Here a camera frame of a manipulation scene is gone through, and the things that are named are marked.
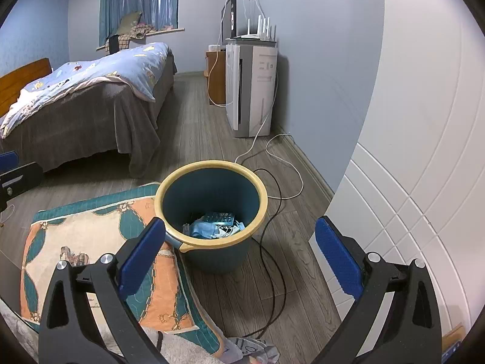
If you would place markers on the blue curtain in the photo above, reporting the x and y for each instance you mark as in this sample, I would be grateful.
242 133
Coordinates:
159 0

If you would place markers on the wooden cabinet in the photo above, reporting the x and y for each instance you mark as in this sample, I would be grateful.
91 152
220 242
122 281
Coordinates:
218 79

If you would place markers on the bed with grey cover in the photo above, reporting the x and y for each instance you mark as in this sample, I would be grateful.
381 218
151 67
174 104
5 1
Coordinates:
94 121

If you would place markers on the blue printed quilt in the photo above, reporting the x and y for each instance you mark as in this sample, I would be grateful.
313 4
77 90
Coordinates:
94 68

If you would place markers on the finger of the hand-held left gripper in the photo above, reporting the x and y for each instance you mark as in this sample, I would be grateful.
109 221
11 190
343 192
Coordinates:
7 161
22 180

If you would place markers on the olive pillow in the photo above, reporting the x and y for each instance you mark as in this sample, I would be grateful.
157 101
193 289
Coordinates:
129 22

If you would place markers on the white panelled wardrobe door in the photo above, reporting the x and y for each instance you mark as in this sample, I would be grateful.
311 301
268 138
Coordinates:
416 159

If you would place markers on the patterned teal orange mat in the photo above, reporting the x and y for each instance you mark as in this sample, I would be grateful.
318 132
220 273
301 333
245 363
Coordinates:
57 242

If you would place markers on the printed grey cloth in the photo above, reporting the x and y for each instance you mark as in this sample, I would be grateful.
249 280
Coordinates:
250 350

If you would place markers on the white router with antennas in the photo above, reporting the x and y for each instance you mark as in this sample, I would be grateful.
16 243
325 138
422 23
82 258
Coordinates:
254 37

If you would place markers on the blue pill blister pack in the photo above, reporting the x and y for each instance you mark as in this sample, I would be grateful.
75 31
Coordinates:
219 219

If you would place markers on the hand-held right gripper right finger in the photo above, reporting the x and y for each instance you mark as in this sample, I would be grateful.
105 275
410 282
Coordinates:
339 258

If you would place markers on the grey fluffy blanket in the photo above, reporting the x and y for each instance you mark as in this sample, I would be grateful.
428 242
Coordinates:
182 352

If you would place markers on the wooden bed headboard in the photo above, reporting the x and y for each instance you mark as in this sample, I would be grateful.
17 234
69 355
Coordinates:
22 79

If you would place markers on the white air purifier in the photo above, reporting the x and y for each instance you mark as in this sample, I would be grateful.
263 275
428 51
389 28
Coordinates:
246 91

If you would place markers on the teal bucket with yellow rim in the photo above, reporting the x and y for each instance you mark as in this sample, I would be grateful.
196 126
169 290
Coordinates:
212 193

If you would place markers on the wooden window sill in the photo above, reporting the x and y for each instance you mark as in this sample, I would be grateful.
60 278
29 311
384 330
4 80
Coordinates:
166 30

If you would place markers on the plaid clothes pile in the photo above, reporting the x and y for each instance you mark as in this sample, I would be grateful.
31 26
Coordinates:
136 32

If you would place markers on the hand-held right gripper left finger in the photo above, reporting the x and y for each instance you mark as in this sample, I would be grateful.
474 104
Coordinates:
142 258

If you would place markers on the black flat screen monitor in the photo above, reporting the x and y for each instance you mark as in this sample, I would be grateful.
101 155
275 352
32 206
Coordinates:
231 19

